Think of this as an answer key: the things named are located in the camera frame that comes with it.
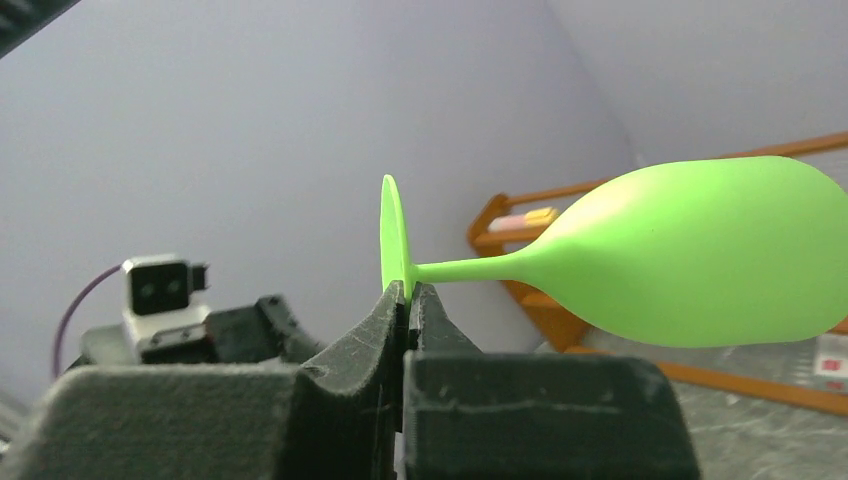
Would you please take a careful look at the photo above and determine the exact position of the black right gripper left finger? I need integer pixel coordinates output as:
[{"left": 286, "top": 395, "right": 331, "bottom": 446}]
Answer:
[{"left": 1, "top": 281, "right": 406, "bottom": 479}]

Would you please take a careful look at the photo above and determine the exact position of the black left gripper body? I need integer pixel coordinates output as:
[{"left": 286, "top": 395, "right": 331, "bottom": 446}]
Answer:
[{"left": 71, "top": 295, "right": 325, "bottom": 368}]

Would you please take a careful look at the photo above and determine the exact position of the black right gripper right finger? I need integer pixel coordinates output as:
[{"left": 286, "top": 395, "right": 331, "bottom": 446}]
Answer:
[{"left": 404, "top": 285, "right": 701, "bottom": 479}]

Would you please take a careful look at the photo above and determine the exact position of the green plastic goblet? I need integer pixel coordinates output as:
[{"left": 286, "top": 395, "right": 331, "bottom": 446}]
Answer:
[{"left": 379, "top": 156, "right": 847, "bottom": 348}]

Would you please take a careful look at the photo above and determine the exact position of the orange wooden shelf rack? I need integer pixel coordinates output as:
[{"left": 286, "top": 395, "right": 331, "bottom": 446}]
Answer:
[{"left": 466, "top": 131, "right": 848, "bottom": 419}]

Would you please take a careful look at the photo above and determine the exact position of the yellow pink highlighter pen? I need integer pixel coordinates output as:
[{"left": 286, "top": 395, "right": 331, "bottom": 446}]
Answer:
[{"left": 487, "top": 207, "right": 560, "bottom": 233}]

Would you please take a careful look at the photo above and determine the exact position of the small white box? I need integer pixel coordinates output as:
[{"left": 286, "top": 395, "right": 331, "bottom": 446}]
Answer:
[{"left": 813, "top": 334, "right": 847, "bottom": 394}]

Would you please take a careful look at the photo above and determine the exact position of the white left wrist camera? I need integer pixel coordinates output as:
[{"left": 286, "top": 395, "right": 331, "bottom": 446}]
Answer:
[{"left": 120, "top": 254, "right": 211, "bottom": 363}]

